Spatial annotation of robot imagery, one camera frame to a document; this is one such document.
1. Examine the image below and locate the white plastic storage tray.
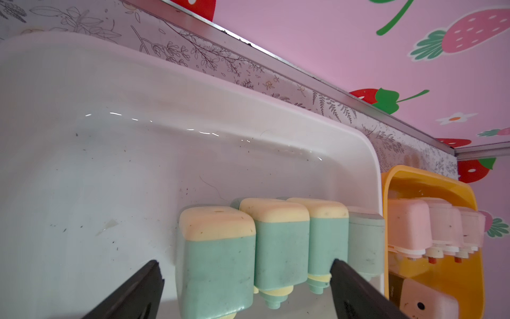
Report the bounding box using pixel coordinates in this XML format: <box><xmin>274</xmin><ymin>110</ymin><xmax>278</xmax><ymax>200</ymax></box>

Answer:
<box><xmin>1</xmin><ymin>32</ymin><xmax>382</xmax><ymax>318</ymax></box>

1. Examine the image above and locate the yellow plastic storage tray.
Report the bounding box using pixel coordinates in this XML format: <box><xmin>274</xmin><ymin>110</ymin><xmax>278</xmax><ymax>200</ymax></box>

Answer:
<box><xmin>381</xmin><ymin>165</ymin><xmax>486</xmax><ymax>318</ymax></box>

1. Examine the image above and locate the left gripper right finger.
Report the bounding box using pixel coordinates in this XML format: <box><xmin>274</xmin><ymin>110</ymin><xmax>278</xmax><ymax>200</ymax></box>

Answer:
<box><xmin>330</xmin><ymin>259</ymin><xmax>406</xmax><ymax>319</ymax></box>

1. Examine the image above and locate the green sharpener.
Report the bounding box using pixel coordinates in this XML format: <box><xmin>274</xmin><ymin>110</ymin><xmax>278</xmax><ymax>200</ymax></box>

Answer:
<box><xmin>175</xmin><ymin>205</ymin><xmax>256</xmax><ymax>318</ymax></box>
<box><xmin>231</xmin><ymin>198</ymin><xmax>310</xmax><ymax>310</ymax></box>
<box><xmin>287</xmin><ymin>198</ymin><xmax>349</xmax><ymax>295</ymax></box>
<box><xmin>347</xmin><ymin>206</ymin><xmax>385</xmax><ymax>281</ymax></box>

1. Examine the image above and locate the pink sharpener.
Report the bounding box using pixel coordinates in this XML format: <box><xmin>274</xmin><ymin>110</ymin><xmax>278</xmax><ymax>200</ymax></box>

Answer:
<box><xmin>399</xmin><ymin>279</ymin><xmax>460</xmax><ymax>319</ymax></box>
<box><xmin>387</xmin><ymin>199</ymin><xmax>432</xmax><ymax>259</ymax></box>
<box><xmin>420</xmin><ymin>198</ymin><xmax>464</xmax><ymax>265</ymax></box>
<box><xmin>454</xmin><ymin>207</ymin><xmax>486</xmax><ymax>263</ymax></box>

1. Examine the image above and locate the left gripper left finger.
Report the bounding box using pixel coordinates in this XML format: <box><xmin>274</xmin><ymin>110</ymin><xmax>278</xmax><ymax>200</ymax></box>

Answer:
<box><xmin>83</xmin><ymin>260</ymin><xmax>165</xmax><ymax>319</ymax></box>

